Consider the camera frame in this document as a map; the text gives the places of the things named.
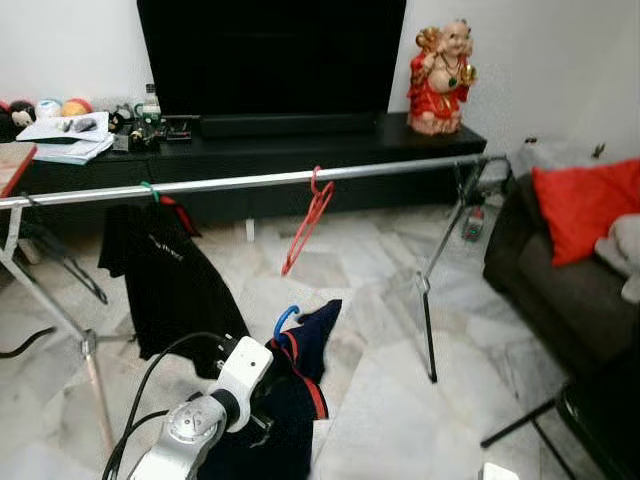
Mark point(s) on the navy garment red trim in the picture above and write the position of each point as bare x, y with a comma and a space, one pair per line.
290, 420

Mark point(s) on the blue plastic hanger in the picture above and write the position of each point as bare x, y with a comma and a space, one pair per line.
280, 320

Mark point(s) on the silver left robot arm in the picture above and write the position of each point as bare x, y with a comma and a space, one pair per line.
190, 430

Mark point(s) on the red plastic hanger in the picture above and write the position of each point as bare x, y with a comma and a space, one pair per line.
312, 215

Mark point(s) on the black thin hanger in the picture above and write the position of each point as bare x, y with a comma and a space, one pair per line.
92, 292

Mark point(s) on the green plastic hanger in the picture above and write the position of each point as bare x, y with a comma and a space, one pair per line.
150, 190

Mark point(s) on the black t-shirt red collar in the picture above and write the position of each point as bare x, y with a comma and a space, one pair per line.
170, 290

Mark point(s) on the silver metal clothes rack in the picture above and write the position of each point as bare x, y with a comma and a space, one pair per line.
250, 180

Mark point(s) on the black metal floor stand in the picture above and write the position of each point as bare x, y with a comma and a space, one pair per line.
520, 425

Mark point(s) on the black soundbar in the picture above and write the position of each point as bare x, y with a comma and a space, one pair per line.
290, 125

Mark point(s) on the beige plush toy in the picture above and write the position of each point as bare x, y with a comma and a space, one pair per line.
622, 255

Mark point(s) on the black flat box gadget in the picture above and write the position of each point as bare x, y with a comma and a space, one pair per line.
182, 128

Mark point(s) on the black television console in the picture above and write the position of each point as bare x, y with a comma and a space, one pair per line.
400, 140

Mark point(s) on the dark brown sofa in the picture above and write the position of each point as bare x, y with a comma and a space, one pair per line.
560, 290

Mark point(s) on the light blue paper stack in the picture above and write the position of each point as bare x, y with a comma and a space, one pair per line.
75, 153

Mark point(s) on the clear plastic bottle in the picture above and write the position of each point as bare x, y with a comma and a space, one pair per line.
150, 100

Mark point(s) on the red cushion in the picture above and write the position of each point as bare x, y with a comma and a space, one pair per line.
585, 205

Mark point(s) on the black flat television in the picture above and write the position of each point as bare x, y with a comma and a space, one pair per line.
270, 55

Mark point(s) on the red laughing Buddha statue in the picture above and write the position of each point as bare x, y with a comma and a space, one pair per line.
437, 95

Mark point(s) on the marble pattern folding table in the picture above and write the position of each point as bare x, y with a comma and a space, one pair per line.
12, 165

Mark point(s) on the orange ball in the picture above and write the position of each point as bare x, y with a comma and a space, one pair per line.
76, 107

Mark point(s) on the white ball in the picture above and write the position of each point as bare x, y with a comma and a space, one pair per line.
48, 108

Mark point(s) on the grey cloth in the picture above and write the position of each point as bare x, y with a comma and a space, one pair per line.
555, 158

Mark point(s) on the black round plush toy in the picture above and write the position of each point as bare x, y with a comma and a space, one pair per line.
5, 120
23, 113

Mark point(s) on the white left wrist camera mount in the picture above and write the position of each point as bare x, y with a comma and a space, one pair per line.
245, 370

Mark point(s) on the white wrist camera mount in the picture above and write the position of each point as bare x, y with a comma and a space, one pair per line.
498, 472
245, 370

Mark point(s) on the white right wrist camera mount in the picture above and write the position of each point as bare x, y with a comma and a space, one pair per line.
498, 472

